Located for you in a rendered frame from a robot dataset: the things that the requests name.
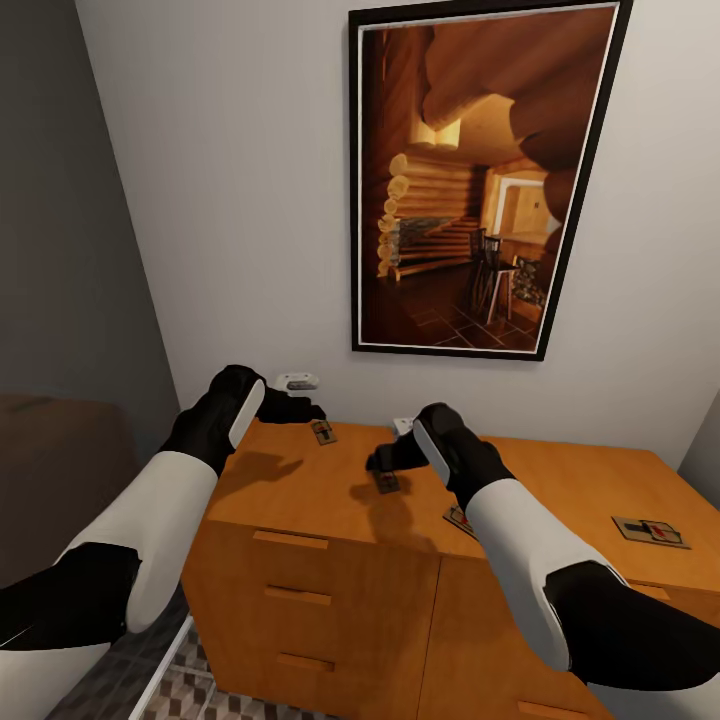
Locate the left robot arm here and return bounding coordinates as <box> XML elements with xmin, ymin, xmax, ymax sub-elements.
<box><xmin>0</xmin><ymin>364</ymin><xmax>326</xmax><ymax>720</ymax></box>

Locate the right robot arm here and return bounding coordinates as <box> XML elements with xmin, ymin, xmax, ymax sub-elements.
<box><xmin>366</xmin><ymin>404</ymin><xmax>720</xmax><ymax>720</ymax></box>

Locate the mousetrap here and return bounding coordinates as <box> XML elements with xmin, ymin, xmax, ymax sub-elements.
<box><xmin>611</xmin><ymin>516</ymin><xmax>692</xmax><ymax>550</ymax></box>
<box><xmin>443</xmin><ymin>501</ymin><xmax>477</xmax><ymax>539</ymax></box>
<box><xmin>311</xmin><ymin>420</ymin><xmax>338</xmax><ymax>445</ymax></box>
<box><xmin>372</xmin><ymin>467</ymin><xmax>402</xmax><ymax>494</ymax></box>

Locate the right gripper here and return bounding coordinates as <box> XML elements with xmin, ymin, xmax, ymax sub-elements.
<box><xmin>366</xmin><ymin>436</ymin><xmax>429</xmax><ymax>472</ymax></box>

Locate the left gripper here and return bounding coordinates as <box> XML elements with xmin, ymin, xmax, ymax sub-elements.
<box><xmin>259</xmin><ymin>391</ymin><xmax>326</xmax><ymax>424</ymax></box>

